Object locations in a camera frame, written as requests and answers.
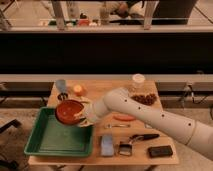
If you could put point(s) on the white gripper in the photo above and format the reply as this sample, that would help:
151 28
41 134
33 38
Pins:
88 115

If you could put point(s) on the red bowl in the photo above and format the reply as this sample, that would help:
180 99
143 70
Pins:
66 110

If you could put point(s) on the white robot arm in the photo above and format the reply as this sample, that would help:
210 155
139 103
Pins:
194 134

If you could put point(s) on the green plastic tray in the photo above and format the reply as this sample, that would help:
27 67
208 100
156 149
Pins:
51 138

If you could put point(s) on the metal fork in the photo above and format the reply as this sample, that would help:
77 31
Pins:
117 125

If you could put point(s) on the dark metal cup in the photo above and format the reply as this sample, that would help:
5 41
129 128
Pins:
62 96

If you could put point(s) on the orange round fruit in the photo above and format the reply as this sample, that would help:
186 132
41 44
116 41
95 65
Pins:
78 90

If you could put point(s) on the orange carrot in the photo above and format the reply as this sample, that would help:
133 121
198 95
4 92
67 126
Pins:
124 118

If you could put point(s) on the blue sponge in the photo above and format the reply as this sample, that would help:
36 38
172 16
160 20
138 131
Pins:
107 146

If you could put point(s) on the blue cup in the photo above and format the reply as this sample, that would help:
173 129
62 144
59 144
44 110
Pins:
61 86

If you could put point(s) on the small metal box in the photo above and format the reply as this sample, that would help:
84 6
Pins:
125 149

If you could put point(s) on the pile of brown nuts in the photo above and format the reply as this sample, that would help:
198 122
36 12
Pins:
148 99

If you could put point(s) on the white cup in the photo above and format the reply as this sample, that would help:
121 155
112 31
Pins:
137 81

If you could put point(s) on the black rectangular case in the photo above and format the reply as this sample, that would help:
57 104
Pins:
160 151

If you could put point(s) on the black handled brush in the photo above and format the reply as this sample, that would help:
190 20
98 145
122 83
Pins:
142 137

